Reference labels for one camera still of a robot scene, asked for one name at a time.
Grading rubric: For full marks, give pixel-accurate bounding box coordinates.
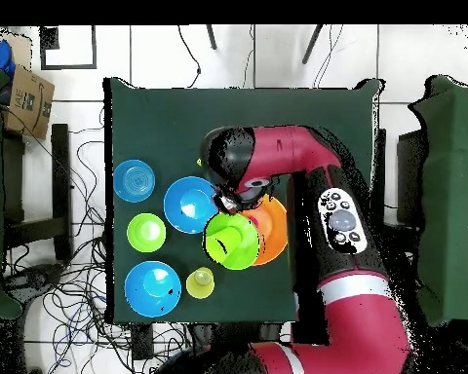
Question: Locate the large blue bowl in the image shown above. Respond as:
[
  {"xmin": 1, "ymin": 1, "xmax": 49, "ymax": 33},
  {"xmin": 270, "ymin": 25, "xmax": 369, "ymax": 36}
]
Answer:
[
  {"xmin": 123, "ymin": 259, "xmax": 183, "ymax": 319},
  {"xmin": 163, "ymin": 175, "xmax": 222, "ymax": 235}
]

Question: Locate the green cup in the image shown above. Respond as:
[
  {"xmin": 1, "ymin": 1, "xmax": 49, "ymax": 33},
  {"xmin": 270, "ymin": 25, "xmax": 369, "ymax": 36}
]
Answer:
[{"xmin": 208, "ymin": 226, "xmax": 244, "ymax": 263}]

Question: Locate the large green bowl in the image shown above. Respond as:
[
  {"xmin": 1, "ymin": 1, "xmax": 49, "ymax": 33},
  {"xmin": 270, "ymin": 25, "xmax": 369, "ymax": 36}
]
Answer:
[{"xmin": 202, "ymin": 212, "xmax": 261, "ymax": 271}]

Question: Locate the large orange bowl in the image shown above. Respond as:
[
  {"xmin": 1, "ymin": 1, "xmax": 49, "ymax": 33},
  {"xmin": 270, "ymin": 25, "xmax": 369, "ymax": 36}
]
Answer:
[{"xmin": 239, "ymin": 194, "xmax": 289, "ymax": 267}]

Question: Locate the pale translucent yellow cup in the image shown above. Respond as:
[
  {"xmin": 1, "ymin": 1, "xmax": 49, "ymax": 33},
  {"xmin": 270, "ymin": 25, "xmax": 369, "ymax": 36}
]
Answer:
[{"xmin": 185, "ymin": 266, "xmax": 216, "ymax": 300}]

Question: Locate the small green bowl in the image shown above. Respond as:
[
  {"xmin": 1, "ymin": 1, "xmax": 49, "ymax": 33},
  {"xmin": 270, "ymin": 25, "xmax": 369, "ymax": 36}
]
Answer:
[{"xmin": 126, "ymin": 212, "xmax": 168, "ymax": 253}]

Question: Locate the small blue bowl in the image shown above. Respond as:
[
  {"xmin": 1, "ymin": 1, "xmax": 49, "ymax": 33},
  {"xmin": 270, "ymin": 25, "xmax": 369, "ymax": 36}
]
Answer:
[{"xmin": 112, "ymin": 159, "xmax": 157, "ymax": 204}]

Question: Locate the dark green table cloth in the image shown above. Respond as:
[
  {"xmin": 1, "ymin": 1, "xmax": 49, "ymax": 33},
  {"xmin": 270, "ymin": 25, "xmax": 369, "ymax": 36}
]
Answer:
[{"xmin": 102, "ymin": 76, "xmax": 383, "ymax": 324}]

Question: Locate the black stand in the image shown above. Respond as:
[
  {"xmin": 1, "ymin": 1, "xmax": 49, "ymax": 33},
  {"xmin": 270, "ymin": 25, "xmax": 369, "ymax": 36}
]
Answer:
[{"xmin": 186, "ymin": 321, "xmax": 293, "ymax": 352}]

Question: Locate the black power strip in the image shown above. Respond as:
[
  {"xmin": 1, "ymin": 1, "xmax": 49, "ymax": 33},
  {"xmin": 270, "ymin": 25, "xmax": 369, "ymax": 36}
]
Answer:
[{"xmin": 130, "ymin": 322, "xmax": 155, "ymax": 361}]

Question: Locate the black tripod leg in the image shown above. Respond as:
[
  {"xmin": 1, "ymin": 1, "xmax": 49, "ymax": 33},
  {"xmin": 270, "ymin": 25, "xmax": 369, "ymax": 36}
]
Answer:
[
  {"xmin": 205, "ymin": 23, "xmax": 218, "ymax": 51},
  {"xmin": 300, "ymin": 23, "xmax": 326, "ymax": 65}
]

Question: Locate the printed cardboard box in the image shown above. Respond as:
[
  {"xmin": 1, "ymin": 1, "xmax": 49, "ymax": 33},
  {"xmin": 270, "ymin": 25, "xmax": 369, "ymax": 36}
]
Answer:
[{"xmin": 1, "ymin": 63, "xmax": 57, "ymax": 140}]

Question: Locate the blue bag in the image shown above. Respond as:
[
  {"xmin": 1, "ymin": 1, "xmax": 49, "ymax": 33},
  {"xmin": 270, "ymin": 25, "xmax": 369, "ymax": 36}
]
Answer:
[{"xmin": 0, "ymin": 38, "xmax": 18, "ymax": 79}]

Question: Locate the black floor cable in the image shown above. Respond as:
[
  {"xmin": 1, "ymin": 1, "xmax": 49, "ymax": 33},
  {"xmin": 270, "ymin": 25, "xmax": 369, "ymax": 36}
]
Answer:
[{"xmin": 176, "ymin": 24, "xmax": 203, "ymax": 89}]

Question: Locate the black chair frame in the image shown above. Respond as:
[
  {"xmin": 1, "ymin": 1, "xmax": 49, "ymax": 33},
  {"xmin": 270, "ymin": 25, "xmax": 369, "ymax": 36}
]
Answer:
[{"xmin": 1, "ymin": 123, "xmax": 72, "ymax": 262}]

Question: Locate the black square floor frame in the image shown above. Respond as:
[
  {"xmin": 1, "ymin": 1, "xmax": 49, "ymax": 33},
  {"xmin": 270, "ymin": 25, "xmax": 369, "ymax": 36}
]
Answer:
[{"xmin": 38, "ymin": 24, "xmax": 98, "ymax": 71}]

